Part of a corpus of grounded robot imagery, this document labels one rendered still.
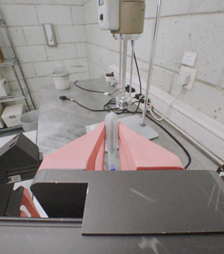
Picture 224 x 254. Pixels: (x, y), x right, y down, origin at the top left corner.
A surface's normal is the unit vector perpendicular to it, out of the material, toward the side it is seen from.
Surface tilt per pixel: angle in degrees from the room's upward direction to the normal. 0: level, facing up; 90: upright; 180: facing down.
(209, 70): 90
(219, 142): 90
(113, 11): 90
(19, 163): 76
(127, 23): 90
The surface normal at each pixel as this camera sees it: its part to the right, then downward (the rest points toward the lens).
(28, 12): 0.36, 0.54
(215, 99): -0.93, 0.22
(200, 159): -0.01, -0.81
